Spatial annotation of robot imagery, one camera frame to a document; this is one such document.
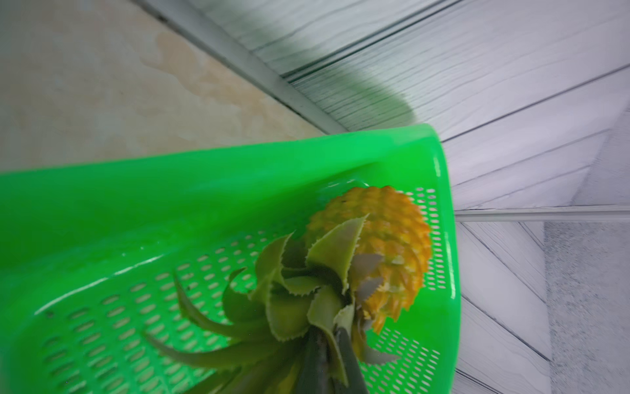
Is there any green perforated plastic basket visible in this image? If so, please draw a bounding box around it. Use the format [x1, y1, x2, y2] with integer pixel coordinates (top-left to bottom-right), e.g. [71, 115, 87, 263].
[1, 125, 461, 393]

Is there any right metal frame post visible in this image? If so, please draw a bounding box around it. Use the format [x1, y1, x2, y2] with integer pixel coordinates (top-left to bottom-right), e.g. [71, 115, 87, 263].
[454, 205, 629, 223]

